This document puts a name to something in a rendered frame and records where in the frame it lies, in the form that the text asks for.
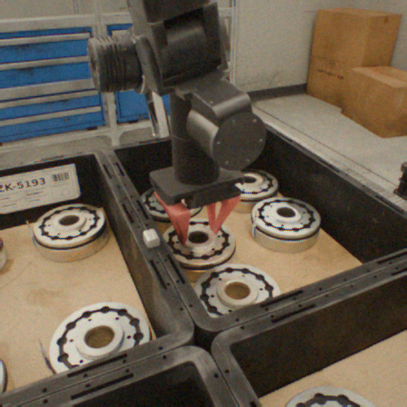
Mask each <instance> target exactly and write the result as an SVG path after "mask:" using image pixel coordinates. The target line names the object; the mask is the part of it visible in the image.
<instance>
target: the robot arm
mask: <svg viewBox="0 0 407 407"><path fill-rule="evenodd" d="M129 1H130V4H131V8H129V10H130V14H131V17H132V20H133V22H132V23H133V26H134V31H135V34H136V37H135V38H134V45H135V48H136V52H137V54H138V57H139V60H140V62H141V65H142V68H143V73H144V77H145V80H146V82H147V86H148V88H150V89H151V90H152V91H153V92H155V93H156V94H157V95H158V96H159V97H162V96H164V95H167V94H169V100H170V116H171V130H172V159H173V166H171V167H167V168H164V169H160V170H155V171H152V172H150V180H151V184H152V185H153V187H154V195H155V196H156V198H157V200H158V201H159V202H160V203H161V205H162V207H163V208H164V210H165V211H166V213H167V214H168V216H169V218H170V220H171V223H172V225H173V228H174V231H175V234H176V236H177V238H178V240H179V242H180V243H181V244H182V246H185V245H186V241H187V237H188V232H189V220H190V215H191V214H190V211H189V210H188V208H187V206H186V205H185V204H184V203H183V202H182V200H184V202H185V203H186V204H187V205H188V207H189V208H190V209H196V208H200V207H203V206H206V205H207V218H208V223H209V227H210V230H212V231H213V233H214V234H215V235H217V234H218V233H219V231H220V229H221V227H222V226H223V223H224V221H225V220H226V218H227V217H228V215H229V214H230V213H231V211H232V210H233V209H234V207H235V206H236V205H237V204H238V203H239V202H240V201H241V197H242V190H241V189H240V188H239V187H238V186H237V185H236V184H238V183H240V184H241V185H244V173H243V172H242V171H240V169H243V168H244V167H245V166H247V165H250V164H252V163H253V162H254V161H255V160H256V159H257V158H258V157H259V155H260V154H261V152H262V149H263V147H264V144H265V140H266V129H265V125H264V123H263V120H262V119H261V117H260V116H259V115H256V114H254V113H253V108H252V103H251V100H250V98H249V96H248V95H247V93H246V92H244V91H243V90H242V89H241V88H239V87H238V86H236V85H235V84H231V83H230V77H229V75H228V74H227V73H225V72H224V71H225V70H227V69H229V68H228V63H227V58H226V53H225V52H228V51H230V46H229V41H228V35H227V31H226V26H225V22H224V19H223V16H222V15H221V14H220V13H219V10H218V3H217V1H215V0H129ZM220 201H221V202H222V206H221V209H220V211H219V213H218V215H217V218H216V219H215V206H216V203H217V202H220Z"/></svg>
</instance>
